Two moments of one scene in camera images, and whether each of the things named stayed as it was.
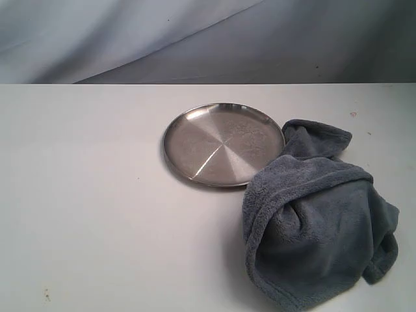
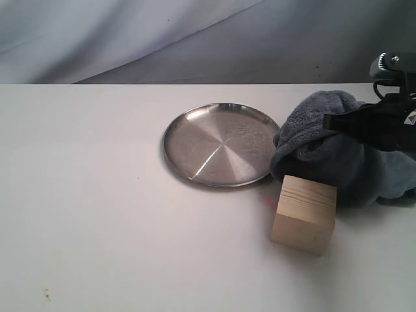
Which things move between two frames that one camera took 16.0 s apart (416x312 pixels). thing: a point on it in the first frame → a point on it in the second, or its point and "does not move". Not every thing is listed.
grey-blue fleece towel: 315,226 → 302,149
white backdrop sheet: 207,41 does not move
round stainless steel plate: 221,145 does not move
